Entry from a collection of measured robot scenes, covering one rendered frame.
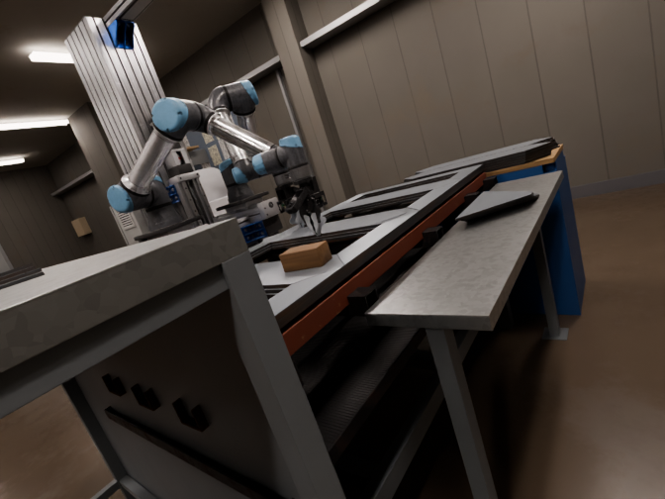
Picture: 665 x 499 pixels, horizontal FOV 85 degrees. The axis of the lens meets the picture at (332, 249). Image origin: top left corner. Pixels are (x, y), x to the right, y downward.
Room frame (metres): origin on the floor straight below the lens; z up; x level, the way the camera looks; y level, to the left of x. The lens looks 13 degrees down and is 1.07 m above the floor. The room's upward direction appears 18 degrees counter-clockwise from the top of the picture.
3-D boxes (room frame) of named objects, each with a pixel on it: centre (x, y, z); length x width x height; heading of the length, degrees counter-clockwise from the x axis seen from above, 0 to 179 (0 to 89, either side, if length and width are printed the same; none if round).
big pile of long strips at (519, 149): (1.99, -0.89, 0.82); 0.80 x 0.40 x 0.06; 49
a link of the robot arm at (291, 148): (1.33, 0.03, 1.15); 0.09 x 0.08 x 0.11; 71
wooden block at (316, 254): (0.92, 0.07, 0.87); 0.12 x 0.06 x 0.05; 59
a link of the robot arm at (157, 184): (1.70, 0.69, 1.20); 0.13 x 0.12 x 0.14; 161
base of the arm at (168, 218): (1.70, 0.69, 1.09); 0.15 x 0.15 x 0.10
